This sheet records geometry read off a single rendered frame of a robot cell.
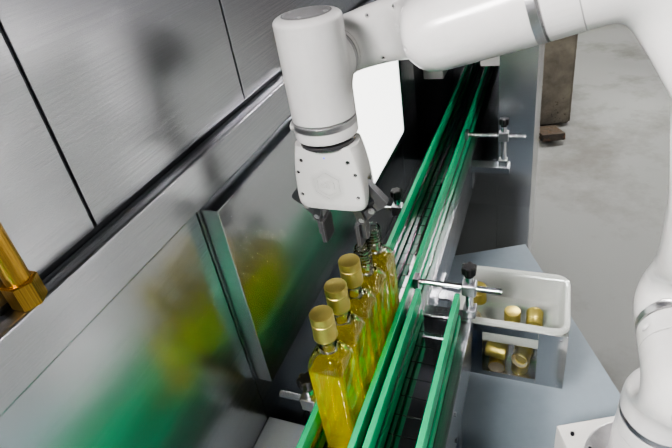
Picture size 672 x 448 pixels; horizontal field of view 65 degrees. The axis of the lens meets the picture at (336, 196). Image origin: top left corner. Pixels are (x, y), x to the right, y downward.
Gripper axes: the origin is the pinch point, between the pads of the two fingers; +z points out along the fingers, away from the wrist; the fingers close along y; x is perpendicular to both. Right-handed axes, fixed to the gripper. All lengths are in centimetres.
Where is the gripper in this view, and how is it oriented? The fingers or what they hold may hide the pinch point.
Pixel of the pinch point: (344, 229)
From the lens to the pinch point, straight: 79.0
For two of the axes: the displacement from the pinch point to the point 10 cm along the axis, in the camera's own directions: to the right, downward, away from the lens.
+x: 3.5, -5.5, 7.6
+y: 9.2, 0.7, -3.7
